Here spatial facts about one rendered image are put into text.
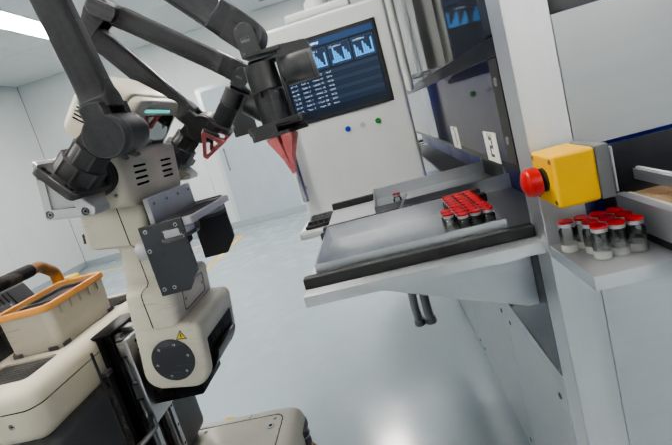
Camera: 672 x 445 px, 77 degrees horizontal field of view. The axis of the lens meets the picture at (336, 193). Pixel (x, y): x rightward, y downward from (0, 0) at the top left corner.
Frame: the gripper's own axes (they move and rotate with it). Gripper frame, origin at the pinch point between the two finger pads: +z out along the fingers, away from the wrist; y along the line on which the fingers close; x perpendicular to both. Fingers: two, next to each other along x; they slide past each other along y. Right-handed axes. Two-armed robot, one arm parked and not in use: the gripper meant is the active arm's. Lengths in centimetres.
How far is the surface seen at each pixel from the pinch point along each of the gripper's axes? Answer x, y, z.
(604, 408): -12, 39, 52
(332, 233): 19.9, -0.1, 18.7
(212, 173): 544, -233, 5
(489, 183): 28, 40, 20
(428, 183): 54, 28, 20
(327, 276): -7.7, 1.2, 19.1
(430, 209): 19.9, 23.5, 19.8
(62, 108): 543, -420, -157
